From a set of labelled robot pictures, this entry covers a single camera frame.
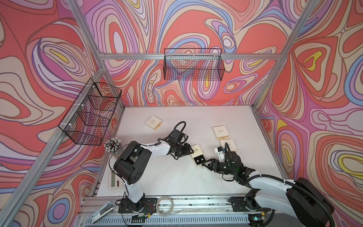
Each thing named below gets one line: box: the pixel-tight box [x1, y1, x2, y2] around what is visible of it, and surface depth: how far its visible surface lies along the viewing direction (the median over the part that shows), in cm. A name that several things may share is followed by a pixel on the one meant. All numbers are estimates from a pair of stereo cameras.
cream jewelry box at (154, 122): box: [145, 115, 163, 131], surface depth 109 cm
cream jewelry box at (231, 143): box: [219, 139, 237, 152], surface depth 95 cm
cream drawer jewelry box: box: [212, 125, 230, 140], surface depth 103 cm
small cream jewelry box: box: [190, 143, 206, 167], surface depth 90 cm
